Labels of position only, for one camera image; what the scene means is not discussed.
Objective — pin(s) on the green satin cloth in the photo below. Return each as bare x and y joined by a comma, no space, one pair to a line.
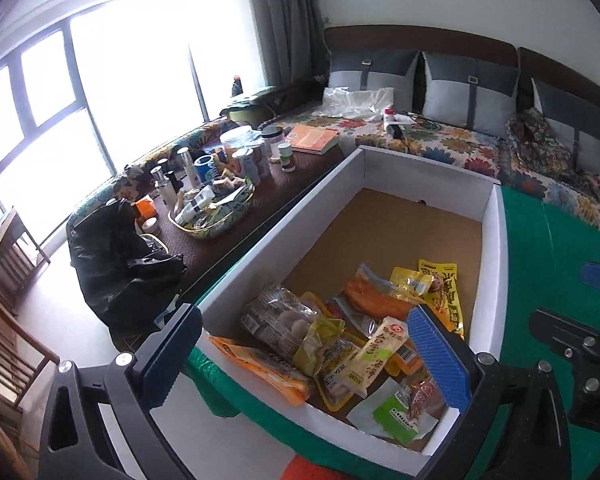
540,260

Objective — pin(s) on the dark wooden bench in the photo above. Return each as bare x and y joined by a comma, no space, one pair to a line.
280,185

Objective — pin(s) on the white plastic tub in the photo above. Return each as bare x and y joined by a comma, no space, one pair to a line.
237,137

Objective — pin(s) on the small cream jar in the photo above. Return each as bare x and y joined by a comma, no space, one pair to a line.
150,227

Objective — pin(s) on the floral bedsheet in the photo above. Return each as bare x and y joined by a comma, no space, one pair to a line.
455,145

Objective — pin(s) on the dark bottle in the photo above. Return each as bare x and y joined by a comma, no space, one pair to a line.
236,85

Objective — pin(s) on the brown nuts bag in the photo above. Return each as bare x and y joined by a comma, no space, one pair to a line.
275,317

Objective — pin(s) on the orange book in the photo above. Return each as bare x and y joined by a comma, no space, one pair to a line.
312,140

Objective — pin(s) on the printed tin can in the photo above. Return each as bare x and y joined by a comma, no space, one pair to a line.
242,164
259,159

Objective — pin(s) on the clear packet pale chunks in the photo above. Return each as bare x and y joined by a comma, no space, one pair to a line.
335,370

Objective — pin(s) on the dark-lidded jar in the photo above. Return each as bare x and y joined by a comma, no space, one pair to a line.
275,142

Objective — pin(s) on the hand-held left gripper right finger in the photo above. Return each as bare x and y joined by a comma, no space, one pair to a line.
437,355

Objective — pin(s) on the orange fabric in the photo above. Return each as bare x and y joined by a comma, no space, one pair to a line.
305,470

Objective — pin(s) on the small yellow packet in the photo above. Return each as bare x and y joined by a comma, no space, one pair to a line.
407,280

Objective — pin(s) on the white bottle green label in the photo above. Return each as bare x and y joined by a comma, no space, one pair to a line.
286,156

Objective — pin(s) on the light wooden chair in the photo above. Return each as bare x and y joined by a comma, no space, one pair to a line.
10,310

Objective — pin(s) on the floral clothing pile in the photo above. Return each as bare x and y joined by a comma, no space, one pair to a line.
540,140

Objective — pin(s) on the small orange box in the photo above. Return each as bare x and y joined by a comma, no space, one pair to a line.
145,207

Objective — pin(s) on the yellow basket of toiletries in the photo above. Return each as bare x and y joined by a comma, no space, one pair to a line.
212,212

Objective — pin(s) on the grey two-tone pillow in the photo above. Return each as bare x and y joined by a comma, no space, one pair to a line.
570,110
370,72
470,90

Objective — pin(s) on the black plastic bag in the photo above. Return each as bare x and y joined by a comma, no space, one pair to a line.
125,270

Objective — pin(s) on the red sausage packet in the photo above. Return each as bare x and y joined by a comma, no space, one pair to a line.
422,395

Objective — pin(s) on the large orange-rimmed packet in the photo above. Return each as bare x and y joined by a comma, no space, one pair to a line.
260,367

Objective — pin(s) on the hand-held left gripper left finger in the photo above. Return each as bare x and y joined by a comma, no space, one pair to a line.
172,355

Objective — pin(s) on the brown headboard panel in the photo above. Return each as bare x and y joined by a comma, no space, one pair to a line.
405,37
570,67

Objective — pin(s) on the grey curtain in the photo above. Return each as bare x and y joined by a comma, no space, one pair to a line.
285,20

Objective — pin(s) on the group of bottles and jars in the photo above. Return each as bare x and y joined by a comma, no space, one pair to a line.
200,135

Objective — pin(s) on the orange sausage packet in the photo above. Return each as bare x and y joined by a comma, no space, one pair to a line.
375,295

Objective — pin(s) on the white cardboard box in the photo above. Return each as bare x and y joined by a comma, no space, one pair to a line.
305,230

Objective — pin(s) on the white packet green label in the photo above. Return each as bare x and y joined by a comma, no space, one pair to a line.
390,412

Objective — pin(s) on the beige tofu packet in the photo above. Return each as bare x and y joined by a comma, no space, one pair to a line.
380,355

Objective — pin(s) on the white pump bottle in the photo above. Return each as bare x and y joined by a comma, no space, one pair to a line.
167,187

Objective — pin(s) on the large window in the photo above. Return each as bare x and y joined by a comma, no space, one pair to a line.
130,60

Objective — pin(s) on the white small appliance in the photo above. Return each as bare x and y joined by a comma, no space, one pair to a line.
397,121

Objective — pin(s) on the silver bottle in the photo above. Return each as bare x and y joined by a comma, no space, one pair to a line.
185,160

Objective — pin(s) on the white plastic bag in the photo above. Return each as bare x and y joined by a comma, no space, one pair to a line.
355,100

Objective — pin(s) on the blue and white can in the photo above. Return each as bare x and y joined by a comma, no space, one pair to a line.
205,167

